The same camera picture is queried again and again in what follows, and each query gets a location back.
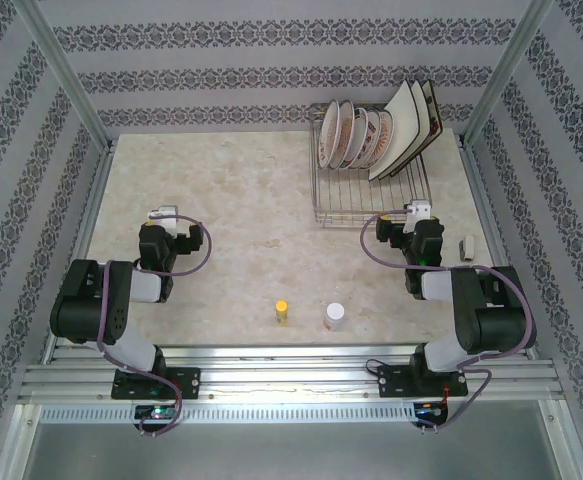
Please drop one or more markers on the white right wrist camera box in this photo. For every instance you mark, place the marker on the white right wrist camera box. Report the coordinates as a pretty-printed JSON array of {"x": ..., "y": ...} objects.
[{"x": 421, "y": 206}]

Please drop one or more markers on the round plate red pattern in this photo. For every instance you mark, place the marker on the round plate red pattern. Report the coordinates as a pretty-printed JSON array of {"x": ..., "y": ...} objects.
[{"x": 372, "y": 137}]

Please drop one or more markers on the aluminium frame post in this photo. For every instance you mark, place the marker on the aluminium frame post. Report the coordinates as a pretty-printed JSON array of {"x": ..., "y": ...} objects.
[
  {"x": 511, "y": 60},
  {"x": 61, "y": 65}
]

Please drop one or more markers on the aluminium side rail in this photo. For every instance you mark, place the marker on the aluminium side rail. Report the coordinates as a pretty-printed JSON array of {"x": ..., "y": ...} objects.
[
  {"x": 486, "y": 200},
  {"x": 93, "y": 200}
]

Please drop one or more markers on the square plate red brown picture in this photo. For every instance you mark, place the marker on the square plate red brown picture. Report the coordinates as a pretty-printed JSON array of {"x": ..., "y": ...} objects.
[{"x": 433, "y": 115}]

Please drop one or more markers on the round white plate red-marked rim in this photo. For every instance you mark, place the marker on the round white plate red-marked rim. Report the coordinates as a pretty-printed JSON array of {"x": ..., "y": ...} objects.
[{"x": 328, "y": 135}]

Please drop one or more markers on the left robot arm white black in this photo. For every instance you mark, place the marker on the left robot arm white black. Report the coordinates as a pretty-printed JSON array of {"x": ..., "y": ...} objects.
[{"x": 86, "y": 300}]

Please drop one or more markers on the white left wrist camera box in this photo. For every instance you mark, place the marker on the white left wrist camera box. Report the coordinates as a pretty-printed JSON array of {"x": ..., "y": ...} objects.
[{"x": 166, "y": 210}]

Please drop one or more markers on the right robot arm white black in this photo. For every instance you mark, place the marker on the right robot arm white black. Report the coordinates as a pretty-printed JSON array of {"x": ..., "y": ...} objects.
[{"x": 491, "y": 320}]

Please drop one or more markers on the small white plastic device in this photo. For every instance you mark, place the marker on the small white plastic device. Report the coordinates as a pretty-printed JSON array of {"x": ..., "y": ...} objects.
[{"x": 467, "y": 247}]

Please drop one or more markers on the grey sheet metal panel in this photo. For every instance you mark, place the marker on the grey sheet metal panel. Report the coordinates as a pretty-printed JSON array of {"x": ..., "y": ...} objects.
[{"x": 291, "y": 450}]

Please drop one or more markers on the small yellow bottle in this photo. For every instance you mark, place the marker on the small yellow bottle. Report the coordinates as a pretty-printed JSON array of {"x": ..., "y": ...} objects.
[{"x": 281, "y": 312}]

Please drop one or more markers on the small white bottle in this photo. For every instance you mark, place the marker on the small white bottle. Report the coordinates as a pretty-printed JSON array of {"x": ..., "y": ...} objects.
[{"x": 335, "y": 317}]

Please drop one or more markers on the small green circuit board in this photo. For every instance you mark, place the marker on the small green circuit board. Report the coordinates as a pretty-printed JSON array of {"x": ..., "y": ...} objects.
[
  {"x": 157, "y": 413},
  {"x": 428, "y": 411}
]

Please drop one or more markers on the aluminium extrusion mounting rail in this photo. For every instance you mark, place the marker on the aluminium extrusion mounting rail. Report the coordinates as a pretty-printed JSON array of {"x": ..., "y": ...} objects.
[{"x": 291, "y": 375}]

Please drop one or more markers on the square cream plate dark rim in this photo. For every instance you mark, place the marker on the square cream plate dark rim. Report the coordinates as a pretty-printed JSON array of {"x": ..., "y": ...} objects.
[
  {"x": 396, "y": 130},
  {"x": 419, "y": 107}
]

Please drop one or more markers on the round plate orange radial pattern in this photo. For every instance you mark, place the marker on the round plate orange radial pattern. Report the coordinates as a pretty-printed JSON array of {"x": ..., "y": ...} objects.
[{"x": 386, "y": 135}]

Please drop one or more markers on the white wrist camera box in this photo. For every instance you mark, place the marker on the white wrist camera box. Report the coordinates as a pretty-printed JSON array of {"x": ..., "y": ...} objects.
[
  {"x": 166, "y": 210},
  {"x": 421, "y": 206}
]

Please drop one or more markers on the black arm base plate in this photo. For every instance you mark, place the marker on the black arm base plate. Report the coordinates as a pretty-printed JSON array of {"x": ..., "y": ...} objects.
[
  {"x": 188, "y": 382},
  {"x": 391, "y": 382}
]

